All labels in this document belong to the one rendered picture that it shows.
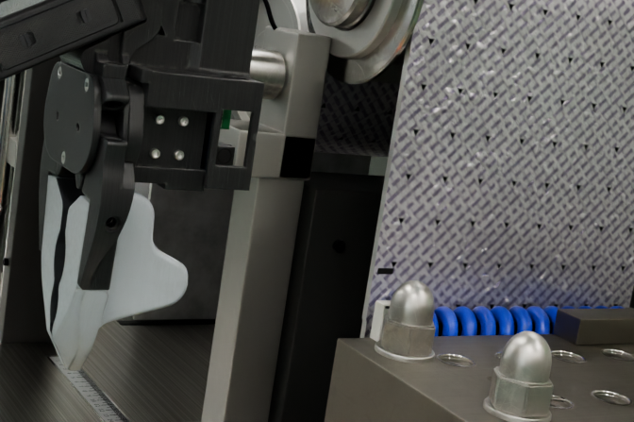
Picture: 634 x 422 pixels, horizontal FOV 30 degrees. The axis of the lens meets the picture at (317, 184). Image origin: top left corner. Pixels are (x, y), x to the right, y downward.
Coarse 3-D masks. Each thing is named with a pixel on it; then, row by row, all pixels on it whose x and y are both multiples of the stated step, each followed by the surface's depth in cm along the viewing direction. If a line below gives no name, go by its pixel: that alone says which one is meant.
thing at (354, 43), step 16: (384, 0) 75; (400, 0) 74; (368, 16) 76; (384, 16) 75; (320, 32) 82; (336, 32) 80; (352, 32) 78; (368, 32) 76; (384, 32) 76; (336, 48) 80; (352, 48) 78; (368, 48) 77; (400, 64) 81
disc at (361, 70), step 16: (416, 0) 73; (400, 16) 75; (416, 16) 73; (400, 32) 74; (384, 48) 76; (400, 48) 75; (336, 64) 81; (352, 64) 79; (368, 64) 77; (384, 64) 76; (352, 80) 79; (368, 80) 78
